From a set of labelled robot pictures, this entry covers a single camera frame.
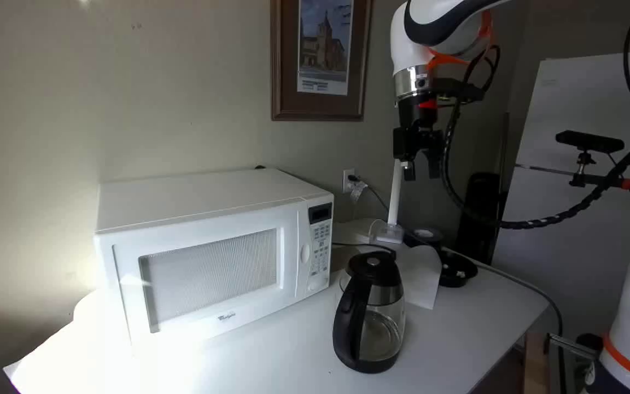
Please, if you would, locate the black kettle lid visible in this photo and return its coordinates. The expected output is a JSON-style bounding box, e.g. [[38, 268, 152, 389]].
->
[[345, 246, 399, 275]]

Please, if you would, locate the white paper towel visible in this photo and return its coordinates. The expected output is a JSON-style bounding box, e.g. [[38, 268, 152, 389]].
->
[[401, 243, 447, 312]]

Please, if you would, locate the brown framed wall picture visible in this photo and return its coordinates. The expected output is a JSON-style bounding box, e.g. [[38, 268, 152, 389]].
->
[[268, 0, 375, 122]]

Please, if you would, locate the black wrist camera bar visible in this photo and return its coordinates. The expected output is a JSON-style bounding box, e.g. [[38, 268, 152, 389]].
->
[[431, 75, 495, 104]]

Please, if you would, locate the glass kettle with black handle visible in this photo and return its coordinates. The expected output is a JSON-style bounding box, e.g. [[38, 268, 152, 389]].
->
[[330, 246, 410, 377]]

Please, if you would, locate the black coffee maker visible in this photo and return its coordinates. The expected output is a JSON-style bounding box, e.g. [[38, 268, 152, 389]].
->
[[452, 171, 507, 266]]

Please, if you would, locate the white microwave oven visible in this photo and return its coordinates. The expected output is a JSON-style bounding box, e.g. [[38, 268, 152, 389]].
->
[[93, 164, 337, 353]]

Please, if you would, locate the thin black power cable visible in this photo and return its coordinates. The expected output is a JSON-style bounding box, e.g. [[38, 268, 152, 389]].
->
[[361, 181, 391, 219]]

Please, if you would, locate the white board panel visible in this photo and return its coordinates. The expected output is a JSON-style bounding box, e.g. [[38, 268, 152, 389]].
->
[[493, 47, 630, 336]]

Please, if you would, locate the black stereo camera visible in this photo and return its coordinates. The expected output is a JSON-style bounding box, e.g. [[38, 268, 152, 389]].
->
[[554, 126, 627, 158]]

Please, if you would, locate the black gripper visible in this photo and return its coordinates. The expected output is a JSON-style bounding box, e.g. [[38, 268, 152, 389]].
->
[[391, 96, 451, 181]]

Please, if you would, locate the black corrugated cable conduit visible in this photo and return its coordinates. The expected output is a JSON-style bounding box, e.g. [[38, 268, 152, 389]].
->
[[442, 0, 630, 232]]

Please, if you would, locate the black round kettle base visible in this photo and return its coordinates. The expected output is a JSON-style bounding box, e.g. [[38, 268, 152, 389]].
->
[[436, 245, 481, 289]]

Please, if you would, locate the white wall outlet with plugs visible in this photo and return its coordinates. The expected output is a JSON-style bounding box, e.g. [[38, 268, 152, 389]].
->
[[341, 165, 370, 206]]

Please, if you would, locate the dark grey round object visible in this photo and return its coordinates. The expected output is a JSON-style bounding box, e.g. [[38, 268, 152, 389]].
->
[[403, 224, 447, 250]]

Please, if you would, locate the black camera mount rod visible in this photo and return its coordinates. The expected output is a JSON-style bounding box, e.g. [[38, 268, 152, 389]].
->
[[515, 148, 630, 197]]

